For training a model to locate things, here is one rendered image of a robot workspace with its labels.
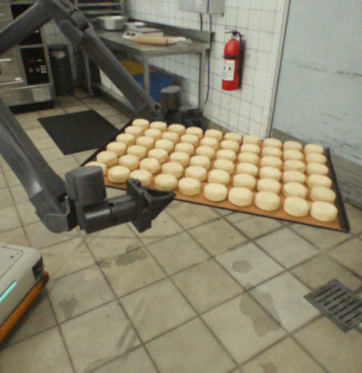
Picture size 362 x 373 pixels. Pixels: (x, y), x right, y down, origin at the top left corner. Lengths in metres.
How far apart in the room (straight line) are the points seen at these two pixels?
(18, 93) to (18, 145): 3.96
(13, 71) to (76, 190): 3.98
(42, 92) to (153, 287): 3.33
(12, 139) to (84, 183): 0.17
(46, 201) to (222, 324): 1.25
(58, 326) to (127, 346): 0.35
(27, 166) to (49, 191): 0.06
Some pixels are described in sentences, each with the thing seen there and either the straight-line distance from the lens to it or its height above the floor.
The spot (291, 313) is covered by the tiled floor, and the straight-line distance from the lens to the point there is 1.90.
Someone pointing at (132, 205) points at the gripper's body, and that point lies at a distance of 0.69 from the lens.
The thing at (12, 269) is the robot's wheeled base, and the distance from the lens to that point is 1.78.
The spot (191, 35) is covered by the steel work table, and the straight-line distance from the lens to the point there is 3.89.
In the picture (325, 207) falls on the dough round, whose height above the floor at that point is 1.00.
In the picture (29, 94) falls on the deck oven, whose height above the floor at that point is 0.23.
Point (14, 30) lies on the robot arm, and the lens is 1.28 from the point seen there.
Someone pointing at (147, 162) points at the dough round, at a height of 1.02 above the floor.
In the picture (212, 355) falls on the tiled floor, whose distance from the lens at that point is 1.69.
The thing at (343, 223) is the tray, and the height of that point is 0.98.
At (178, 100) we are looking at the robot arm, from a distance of 1.17.
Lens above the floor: 1.40
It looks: 31 degrees down
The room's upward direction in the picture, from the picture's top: straight up
